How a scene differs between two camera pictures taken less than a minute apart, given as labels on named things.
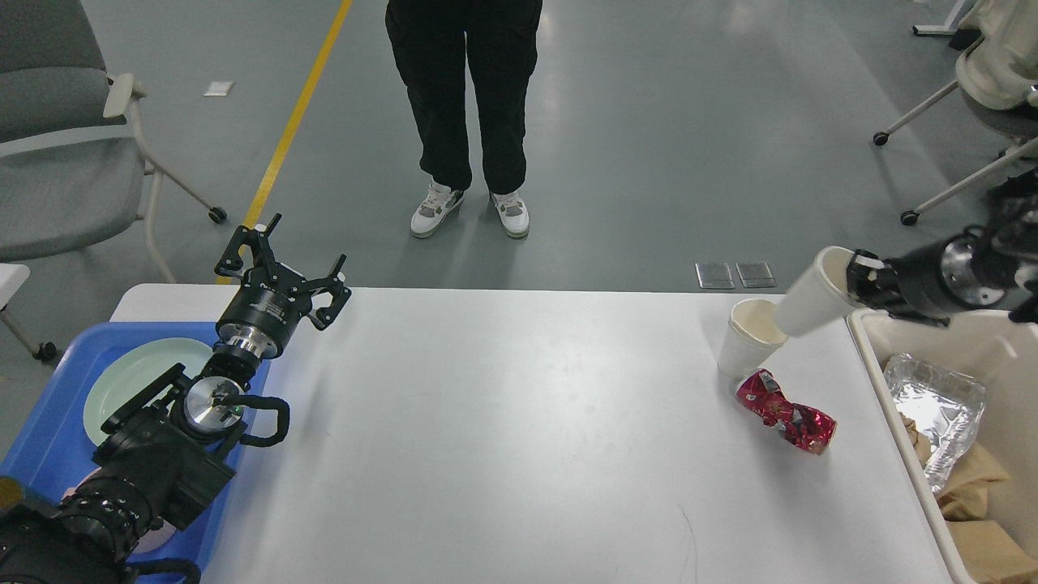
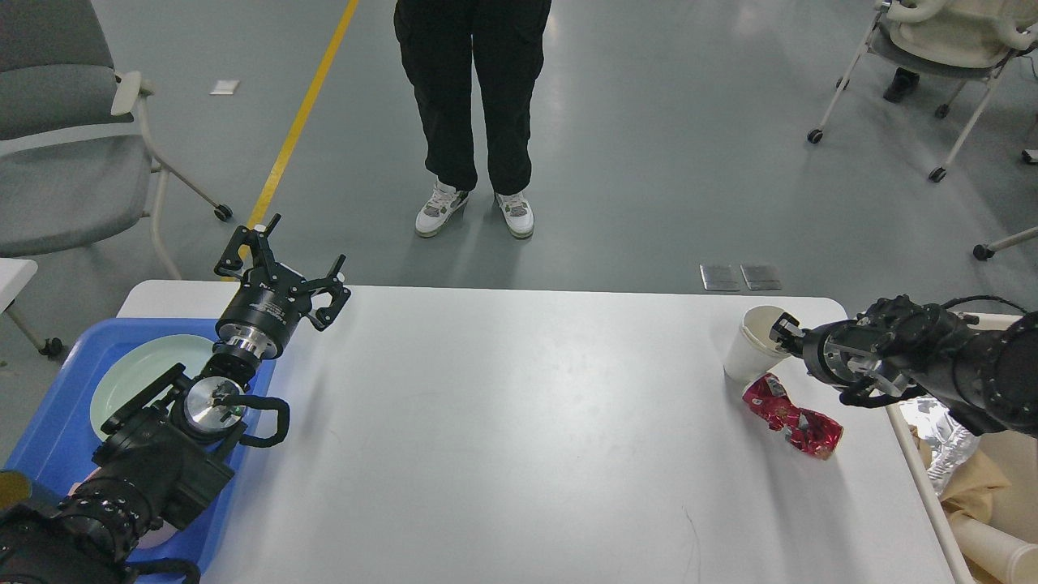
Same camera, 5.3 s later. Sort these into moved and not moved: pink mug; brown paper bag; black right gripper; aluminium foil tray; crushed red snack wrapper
Moved: black right gripper
Not moved: pink mug; aluminium foil tray; brown paper bag; crushed red snack wrapper
